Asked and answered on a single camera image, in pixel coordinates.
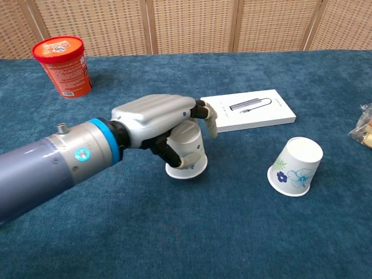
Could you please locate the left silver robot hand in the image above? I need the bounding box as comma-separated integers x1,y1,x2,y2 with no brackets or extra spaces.
110,93,219,171

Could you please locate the paper cup dandelion text print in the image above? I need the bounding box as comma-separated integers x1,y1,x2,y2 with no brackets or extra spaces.
164,120,209,180

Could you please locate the paper cup blue flower print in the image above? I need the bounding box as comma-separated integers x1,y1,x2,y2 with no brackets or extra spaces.
267,137,324,197

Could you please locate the orange snack tub red lid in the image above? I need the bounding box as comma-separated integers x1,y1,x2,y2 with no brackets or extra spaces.
31,35,92,99

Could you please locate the woven bamboo folding screen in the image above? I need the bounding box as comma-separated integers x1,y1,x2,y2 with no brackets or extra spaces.
0,0,372,59

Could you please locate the white USB hub box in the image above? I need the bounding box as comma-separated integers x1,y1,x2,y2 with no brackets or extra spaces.
199,88,297,134

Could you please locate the clear plastic snack packet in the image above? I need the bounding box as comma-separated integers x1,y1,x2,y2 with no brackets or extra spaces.
348,103,372,151

